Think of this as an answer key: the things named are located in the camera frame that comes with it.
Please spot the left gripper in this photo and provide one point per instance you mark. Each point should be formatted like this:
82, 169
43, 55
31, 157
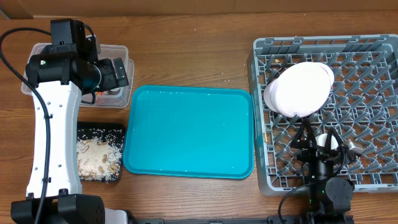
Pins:
111, 81

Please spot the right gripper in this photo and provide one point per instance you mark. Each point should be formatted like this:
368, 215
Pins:
315, 147

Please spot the white paper cup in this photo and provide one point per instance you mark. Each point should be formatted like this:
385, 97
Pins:
321, 140

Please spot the white plate with food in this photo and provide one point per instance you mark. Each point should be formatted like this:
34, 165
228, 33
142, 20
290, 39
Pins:
303, 89

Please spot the pink bowl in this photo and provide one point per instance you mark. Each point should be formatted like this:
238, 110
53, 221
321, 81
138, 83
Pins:
270, 96

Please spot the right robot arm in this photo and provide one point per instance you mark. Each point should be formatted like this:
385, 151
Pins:
330, 195

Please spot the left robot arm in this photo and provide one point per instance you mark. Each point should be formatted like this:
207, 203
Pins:
54, 193

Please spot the grey dishwasher rack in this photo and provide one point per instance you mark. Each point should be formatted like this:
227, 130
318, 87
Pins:
362, 106

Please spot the clear plastic storage bin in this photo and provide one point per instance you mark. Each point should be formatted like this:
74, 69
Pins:
122, 93

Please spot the black plastic tray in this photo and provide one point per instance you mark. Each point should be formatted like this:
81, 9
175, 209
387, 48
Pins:
114, 131

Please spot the rice and peanut pile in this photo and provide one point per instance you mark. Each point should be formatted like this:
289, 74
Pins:
99, 160

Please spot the teal serving tray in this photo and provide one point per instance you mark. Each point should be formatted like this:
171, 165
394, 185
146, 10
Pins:
190, 132

